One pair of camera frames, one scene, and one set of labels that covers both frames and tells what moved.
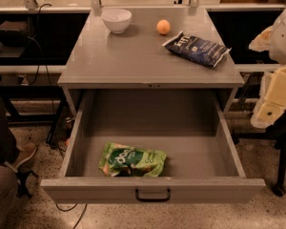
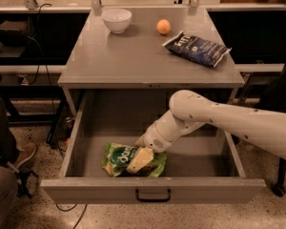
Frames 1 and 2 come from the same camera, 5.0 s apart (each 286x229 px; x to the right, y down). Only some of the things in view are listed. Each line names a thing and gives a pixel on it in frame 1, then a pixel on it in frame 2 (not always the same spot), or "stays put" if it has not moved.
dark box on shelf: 13,32 stays put
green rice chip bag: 123,160 stays put
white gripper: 284,40 to 153,137
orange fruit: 163,27 stays put
